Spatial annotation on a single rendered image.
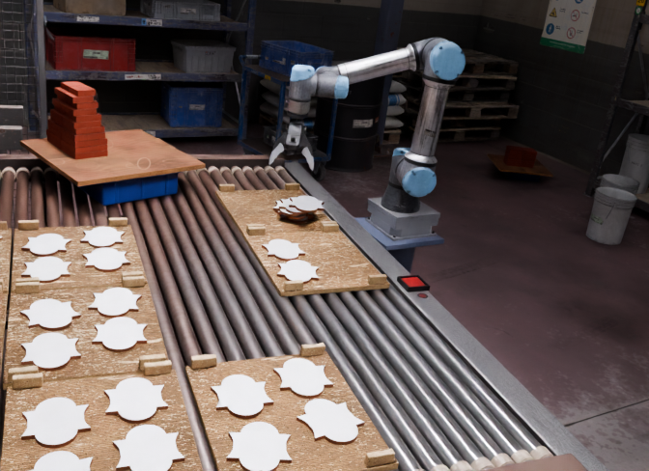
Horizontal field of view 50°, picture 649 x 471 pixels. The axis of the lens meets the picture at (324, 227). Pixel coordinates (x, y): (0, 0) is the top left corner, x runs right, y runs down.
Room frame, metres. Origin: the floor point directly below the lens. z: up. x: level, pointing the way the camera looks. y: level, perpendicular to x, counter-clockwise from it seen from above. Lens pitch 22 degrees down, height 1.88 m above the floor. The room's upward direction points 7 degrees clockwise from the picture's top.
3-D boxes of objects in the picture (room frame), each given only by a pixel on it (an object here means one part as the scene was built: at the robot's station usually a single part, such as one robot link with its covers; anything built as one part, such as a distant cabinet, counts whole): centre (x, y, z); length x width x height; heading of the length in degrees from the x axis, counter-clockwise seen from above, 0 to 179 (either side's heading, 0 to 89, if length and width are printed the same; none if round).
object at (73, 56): (5.92, 2.14, 0.78); 0.66 x 0.45 x 0.28; 121
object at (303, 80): (2.32, 0.13, 1.43); 0.09 x 0.08 x 0.11; 101
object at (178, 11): (6.28, 1.48, 1.16); 0.60 x 0.40 x 0.15; 124
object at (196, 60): (6.40, 1.29, 0.76); 0.50 x 0.36 x 0.24; 127
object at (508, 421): (2.08, -0.15, 0.90); 1.95 x 0.05 x 0.05; 24
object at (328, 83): (2.35, 0.04, 1.42); 0.11 x 0.11 x 0.08; 11
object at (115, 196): (2.47, 0.78, 0.97); 0.31 x 0.31 x 0.10; 45
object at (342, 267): (2.02, 0.02, 0.93); 0.41 x 0.35 x 0.02; 24
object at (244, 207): (2.40, 0.19, 0.93); 0.41 x 0.35 x 0.02; 24
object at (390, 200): (2.53, -0.28, 1.01); 0.15 x 0.15 x 0.10
